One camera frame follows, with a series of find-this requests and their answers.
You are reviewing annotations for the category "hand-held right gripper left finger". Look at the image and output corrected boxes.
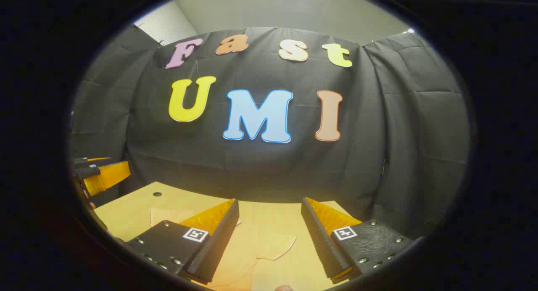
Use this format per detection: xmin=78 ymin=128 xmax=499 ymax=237
xmin=126 ymin=200 xmax=240 ymax=284

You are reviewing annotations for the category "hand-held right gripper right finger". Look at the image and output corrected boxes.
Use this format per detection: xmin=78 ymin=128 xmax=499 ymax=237
xmin=301 ymin=197 xmax=416 ymax=284

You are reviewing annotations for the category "orange T-shirt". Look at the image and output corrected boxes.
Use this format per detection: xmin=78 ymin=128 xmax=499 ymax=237
xmin=149 ymin=206 xmax=297 ymax=291

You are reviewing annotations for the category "black backdrop cloth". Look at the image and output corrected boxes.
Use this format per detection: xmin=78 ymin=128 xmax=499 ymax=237
xmin=69 ymin=27 xmax=470 ymax=238

